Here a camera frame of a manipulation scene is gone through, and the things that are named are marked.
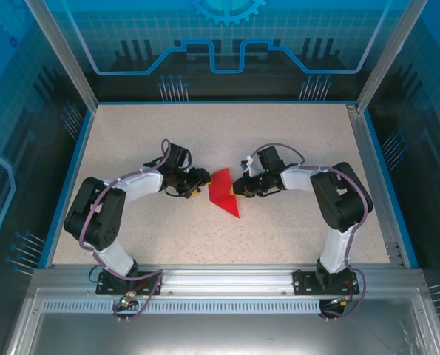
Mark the red paper sheet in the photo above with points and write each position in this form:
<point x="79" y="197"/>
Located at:
<point x="219" y="192"/>

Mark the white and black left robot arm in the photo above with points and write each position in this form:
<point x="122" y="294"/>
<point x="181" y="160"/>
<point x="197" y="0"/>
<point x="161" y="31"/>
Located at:
<point x="142" y="186"/>

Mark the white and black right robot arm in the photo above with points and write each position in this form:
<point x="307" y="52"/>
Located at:
<point x="297" y="179"/>

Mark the grey metal tray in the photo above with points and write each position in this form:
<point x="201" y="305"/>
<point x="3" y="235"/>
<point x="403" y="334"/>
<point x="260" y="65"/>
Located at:
<point x="223" y="336"/>

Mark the aluminium frame beam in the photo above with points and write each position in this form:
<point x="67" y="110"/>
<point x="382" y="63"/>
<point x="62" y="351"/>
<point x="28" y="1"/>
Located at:
<point x="223" y="279"/>

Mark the aluminium side rail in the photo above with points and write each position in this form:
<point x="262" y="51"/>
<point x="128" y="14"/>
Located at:
<point x="364" y="148"/>

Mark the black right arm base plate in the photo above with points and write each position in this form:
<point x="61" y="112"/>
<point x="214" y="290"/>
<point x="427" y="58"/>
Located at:
<point x="302" y="283"/>

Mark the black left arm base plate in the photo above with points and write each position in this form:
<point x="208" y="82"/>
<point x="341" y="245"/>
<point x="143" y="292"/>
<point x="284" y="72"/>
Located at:
<point x="107" y="284"/>

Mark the aluminium frame post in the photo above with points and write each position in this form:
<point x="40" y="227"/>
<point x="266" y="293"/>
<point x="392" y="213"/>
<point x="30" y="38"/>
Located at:
<point x="389" y="55"/>
<point x="66" y="55"/>

